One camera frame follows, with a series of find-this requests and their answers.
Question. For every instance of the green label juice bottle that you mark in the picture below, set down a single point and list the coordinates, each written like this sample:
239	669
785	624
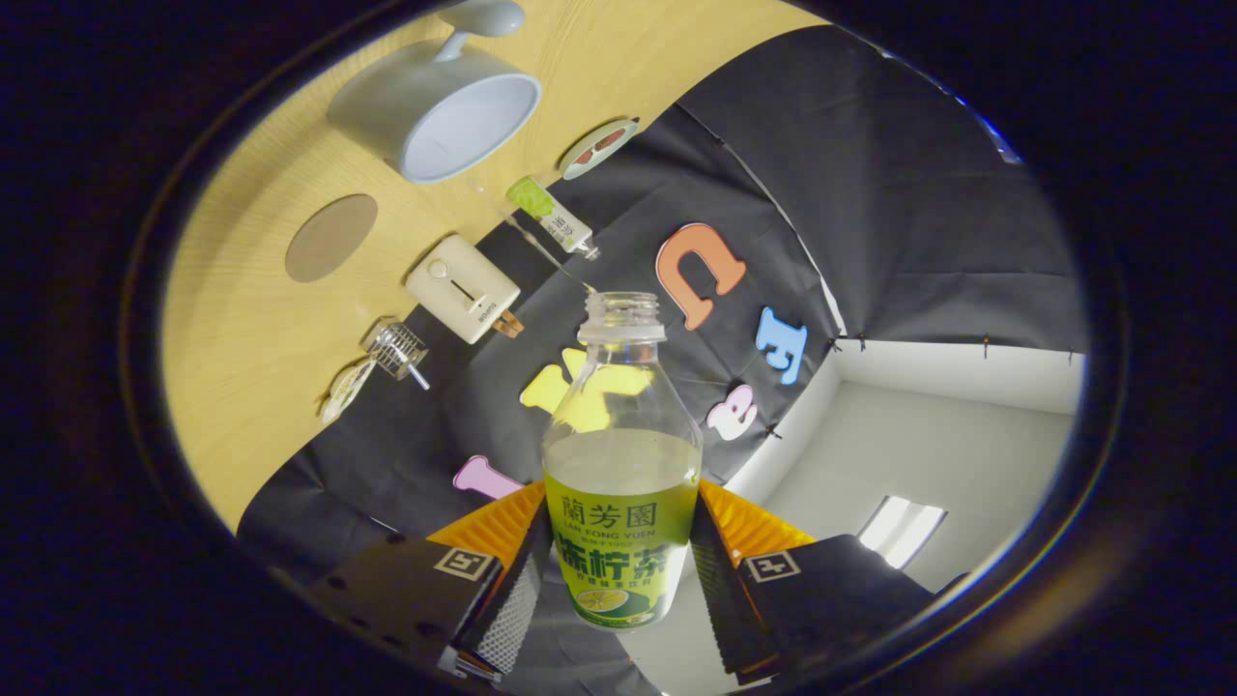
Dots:
623	541

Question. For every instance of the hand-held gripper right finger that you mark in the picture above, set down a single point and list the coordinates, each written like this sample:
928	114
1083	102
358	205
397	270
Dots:
720	599

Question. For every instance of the brown toast slice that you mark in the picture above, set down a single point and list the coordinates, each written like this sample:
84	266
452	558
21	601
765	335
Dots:
508	324

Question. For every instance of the small green drink bottle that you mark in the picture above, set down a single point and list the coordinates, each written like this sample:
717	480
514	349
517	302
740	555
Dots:
551	215

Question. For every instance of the ceiling light panel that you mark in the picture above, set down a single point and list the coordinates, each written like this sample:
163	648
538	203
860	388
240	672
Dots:
902	532

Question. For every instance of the white cup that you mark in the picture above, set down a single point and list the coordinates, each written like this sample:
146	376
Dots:
406	106

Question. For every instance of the white toaster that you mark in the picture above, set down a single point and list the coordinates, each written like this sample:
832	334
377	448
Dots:
459	288

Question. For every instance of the round brown coaster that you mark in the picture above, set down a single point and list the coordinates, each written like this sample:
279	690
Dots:
330	238

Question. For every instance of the white divided tray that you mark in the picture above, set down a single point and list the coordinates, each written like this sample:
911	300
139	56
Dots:
346	390

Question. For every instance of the black backdrop cloth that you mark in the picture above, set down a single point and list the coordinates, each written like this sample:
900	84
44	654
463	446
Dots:
870	213

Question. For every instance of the grey plate with food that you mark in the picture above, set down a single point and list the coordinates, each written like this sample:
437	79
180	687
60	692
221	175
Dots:
599	148

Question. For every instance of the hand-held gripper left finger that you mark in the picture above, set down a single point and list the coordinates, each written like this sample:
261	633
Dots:
517	599

